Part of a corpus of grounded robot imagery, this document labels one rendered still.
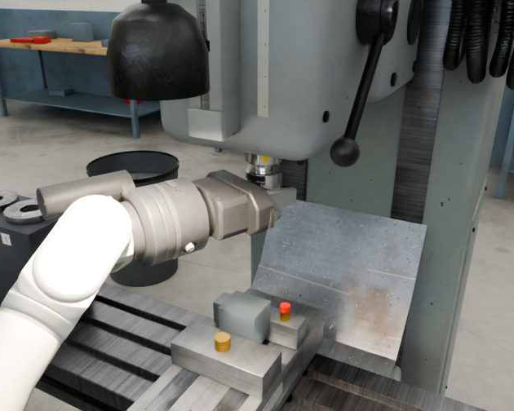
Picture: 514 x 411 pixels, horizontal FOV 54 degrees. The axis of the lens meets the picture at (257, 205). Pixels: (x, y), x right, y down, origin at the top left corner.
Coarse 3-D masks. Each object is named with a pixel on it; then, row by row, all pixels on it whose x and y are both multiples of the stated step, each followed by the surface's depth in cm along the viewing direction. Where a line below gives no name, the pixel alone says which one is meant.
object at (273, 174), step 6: (246, 168) 64; (252, 168) 64; (276, 168) 64; (246, 174) 63; (252, 174) 62; (258, 174) 62; (264, 174) 62; (270, 174) 62; (276, 174) 62; (252, 180) 62; (258, 180) 62; (264, 180) 62; (270, 180) 62
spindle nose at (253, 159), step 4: (248, 156) 62; (252, 156) 61; (256, 156) 61; (260, 156) 61; (248, 160) 62; (252, 160) 61; (256, 160) 61; (260, 160) 61; (268, 160) 61; (272, 160) 61; (276, 160) 61; (280, 160) 62; (252, 164) 61; (256, 164) 61; (260, 164) 61; (264, 164) 61; (268, 164) 61; (272, 164) 61; (276, 164) 62
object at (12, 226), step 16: (0, 192) 99; (0, 208) 93; (16, 208) 92; (32, 208) 94; (0, 224) 89; (16, 224) 89; (32, 224) 89; (48, 224) 89; (0, 240) 89; (16, 240) 87; (32, 240) 86; (0, 256) 91; (16, 256) 89; (0, 272) 93; (16, 272) 91; (0, 288) 95; (0, 304) 97
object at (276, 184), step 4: (248, 180) 63; (276, 180) 62; (280, 180) 63; (256, 184) 62; (260, 184) 62; (264, 184) 62; (268, 184) 62; (272, 184) 62; (276, 184) 63; (280, 184) 63; (264, 188) 62; (268, 188) 62; (272, 188) 63; (276, 188) 63; (276, 212) 64; (280, 212) 65; (276, 216) 65; (280, 216) 66; (276, 220) 65
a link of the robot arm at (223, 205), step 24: (168, 192) 54; (192, 192) 55; (216, 192) 58; (240, 192) 58; (264, 192) 59; (192, 216) 54; (216, 216) 57; (240, 216) 58; (264, 216) 58; (192, 240) 55
